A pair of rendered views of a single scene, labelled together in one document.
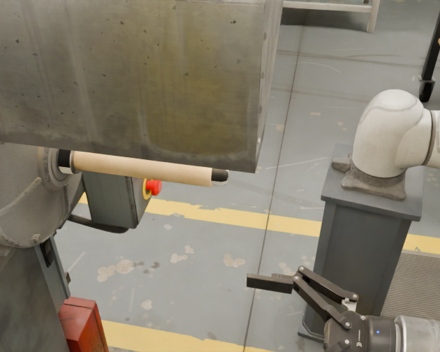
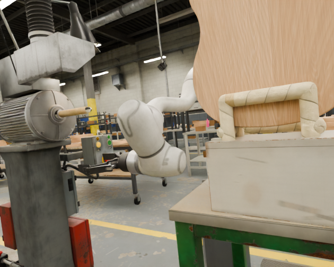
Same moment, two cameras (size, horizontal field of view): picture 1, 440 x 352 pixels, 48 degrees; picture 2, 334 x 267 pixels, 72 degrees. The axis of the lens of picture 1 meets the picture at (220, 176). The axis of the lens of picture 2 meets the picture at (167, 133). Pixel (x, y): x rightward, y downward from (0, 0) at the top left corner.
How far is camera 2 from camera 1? 0.88 m
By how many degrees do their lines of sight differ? 40
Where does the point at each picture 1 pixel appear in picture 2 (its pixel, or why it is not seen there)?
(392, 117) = not seen: hidden behind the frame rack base
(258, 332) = not seen: outside the picture
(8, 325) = (40, 190)
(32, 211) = (43, 122)
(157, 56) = (46, 49)
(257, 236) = not seen: hidden behind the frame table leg
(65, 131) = (35, 73)
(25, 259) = (55, 172)
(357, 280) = (219, 242)
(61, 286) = (74, 205)
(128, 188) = (93, 152)
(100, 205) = (86, 161)
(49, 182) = (50, 117)
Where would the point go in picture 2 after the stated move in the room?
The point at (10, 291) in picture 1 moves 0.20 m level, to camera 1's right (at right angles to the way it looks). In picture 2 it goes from (45, 179) to (77, 178)
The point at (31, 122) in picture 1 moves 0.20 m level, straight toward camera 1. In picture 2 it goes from (31, 73) to (0, 60)
